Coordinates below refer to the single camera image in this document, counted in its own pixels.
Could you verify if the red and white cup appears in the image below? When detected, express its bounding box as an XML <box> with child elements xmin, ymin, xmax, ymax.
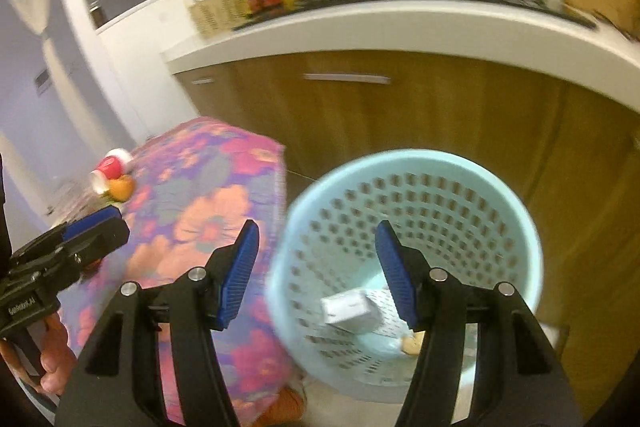
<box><xmin>90</xmin><ymin>149</ymin><xmax>133</xmax><ymax>195</ymax></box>

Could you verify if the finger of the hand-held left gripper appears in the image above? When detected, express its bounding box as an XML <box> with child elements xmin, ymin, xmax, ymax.
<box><xmin>10</xmin><ymin>205</ymin><xmax>124</xmax><ymax>265</ymax></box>
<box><xmin>47</xmin><ymin>218</ymin><xmax>132</xmax><ymax>291</ymax></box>

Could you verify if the wooden kitchen cabinet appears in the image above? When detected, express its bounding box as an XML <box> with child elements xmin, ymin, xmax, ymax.
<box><xmin>167</xmin><ymin>49</ymin><xmax>640</xmax><ymax>358</ymax></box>

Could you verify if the cream woven utensil basket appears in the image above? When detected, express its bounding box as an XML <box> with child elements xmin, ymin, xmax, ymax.
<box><xmin>187</xmin><ymin>0</ymin><xmax>242</xmax><ymax>38</ymax></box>

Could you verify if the long metal cabinet handle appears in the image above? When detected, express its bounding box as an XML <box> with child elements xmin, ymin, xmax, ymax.
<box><xmin>304</xmin><ymin>73</ymin><xmax>391</xmax><ymax>85</ymax></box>

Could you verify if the person's left hand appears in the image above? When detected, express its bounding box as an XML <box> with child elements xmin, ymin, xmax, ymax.
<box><xmin>0</xmin><ymin>311</ymin><xmax>77</xmax><ymax>397</ymax></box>

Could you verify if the white patterned wrapper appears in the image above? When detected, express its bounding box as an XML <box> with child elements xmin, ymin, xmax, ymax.
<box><xmin>367</xmin><ymin>289</ymin><xmax>411</xmax><ymax>342</ymax></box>

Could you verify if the light blue perforated waste basket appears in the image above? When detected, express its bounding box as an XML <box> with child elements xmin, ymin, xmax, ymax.
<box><xmin>267</xmin><ymin>149</ymin><xmax>545</xmax><ymax>405</ymax></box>

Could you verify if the floral printed cloth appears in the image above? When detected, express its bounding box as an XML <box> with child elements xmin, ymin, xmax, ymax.
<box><xmin>50</xmin><ymin>117</ymin><xmax>306</xmax><ymax>425</ymax></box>

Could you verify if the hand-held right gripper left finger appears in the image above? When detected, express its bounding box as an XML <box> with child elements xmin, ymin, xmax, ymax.
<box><xmin>54</xmin><ymin>220</ymin><xmax>261</xmax><ymax>427</ymax></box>

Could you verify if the clear plastic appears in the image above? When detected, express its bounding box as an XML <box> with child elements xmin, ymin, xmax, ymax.
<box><xmin>47</xmin><ymin>184</ymin><xmax>103</xmax><ymax>220</ymax></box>

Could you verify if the small white box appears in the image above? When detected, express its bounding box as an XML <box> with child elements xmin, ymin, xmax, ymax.
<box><xmin>321</xmin><ymin>289</ymin><xmax>383</xmax><ymax>334</ymax></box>

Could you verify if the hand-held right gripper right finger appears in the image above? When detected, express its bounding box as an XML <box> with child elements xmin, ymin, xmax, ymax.
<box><xmin>375</xmin><ymin>221</ymin><xmax>586</xmax><ymax>427</ymax></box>

